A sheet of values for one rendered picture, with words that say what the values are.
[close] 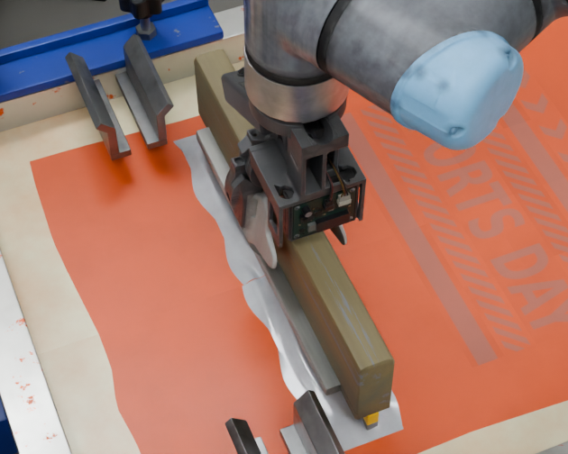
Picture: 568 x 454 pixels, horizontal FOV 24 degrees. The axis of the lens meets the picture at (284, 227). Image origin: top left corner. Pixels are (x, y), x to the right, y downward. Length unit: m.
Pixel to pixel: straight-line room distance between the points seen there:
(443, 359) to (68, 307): 0.32
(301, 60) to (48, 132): 0.45
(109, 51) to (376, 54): 0.50
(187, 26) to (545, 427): 0.51
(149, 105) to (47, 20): 1.59
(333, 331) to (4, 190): 0.37
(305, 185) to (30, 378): 0.28
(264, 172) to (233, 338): 0.19
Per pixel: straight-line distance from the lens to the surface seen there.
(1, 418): 1.13
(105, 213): 1.20
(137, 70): 1.22
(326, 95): 0.91
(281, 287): 1.10
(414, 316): 1.13
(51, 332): 1.13
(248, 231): 1.07
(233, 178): 1.03
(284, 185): 0.97
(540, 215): 1.21
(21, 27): 2.78
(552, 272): 1.17
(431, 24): 0.81
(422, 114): 0.80
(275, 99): 0.91
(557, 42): 1.36
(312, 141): 0.92
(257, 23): 0.87
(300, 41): 0.84
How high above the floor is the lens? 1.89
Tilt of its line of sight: 52 degrees down
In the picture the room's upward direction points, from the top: straight up
